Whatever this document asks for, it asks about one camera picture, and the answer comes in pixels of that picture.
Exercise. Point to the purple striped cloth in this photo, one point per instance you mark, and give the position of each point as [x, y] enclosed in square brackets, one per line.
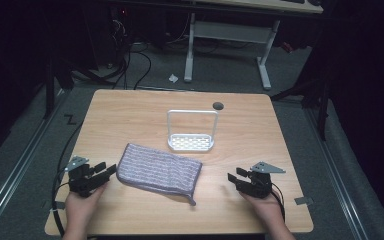
[160, 172]

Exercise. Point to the person's right hand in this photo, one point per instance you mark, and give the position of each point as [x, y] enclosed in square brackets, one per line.
[263, 210]

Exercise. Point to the person's left hand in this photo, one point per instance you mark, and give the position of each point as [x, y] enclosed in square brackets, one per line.
[80, 208]

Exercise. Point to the grey tape piece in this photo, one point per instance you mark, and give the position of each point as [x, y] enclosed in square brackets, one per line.
[58, 205]
[303, 200]

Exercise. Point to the white metal towel rack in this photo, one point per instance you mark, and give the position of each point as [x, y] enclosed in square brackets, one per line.
[192, 133]

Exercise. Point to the crumpled white paper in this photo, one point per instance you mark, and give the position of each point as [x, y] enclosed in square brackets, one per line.
[173, 78]

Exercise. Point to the black metal stand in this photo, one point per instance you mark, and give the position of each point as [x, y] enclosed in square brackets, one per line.
[51, 90]
[313, 96]

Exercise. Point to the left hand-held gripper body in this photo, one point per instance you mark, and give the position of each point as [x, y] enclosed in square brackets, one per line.
[80, 180]

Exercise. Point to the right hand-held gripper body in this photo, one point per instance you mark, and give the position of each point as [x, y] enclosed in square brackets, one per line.
[260, 182]

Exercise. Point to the white-legged desk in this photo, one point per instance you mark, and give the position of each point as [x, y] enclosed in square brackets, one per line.
[243, 33]

